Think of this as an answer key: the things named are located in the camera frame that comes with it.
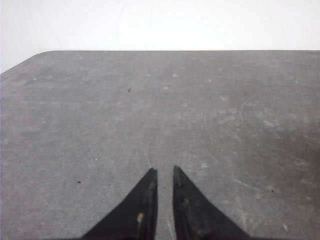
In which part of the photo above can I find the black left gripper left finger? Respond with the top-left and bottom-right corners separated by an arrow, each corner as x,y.
81,168 -> 158,240

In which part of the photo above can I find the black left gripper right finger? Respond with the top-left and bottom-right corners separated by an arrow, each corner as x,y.
172,166 -> 250,240

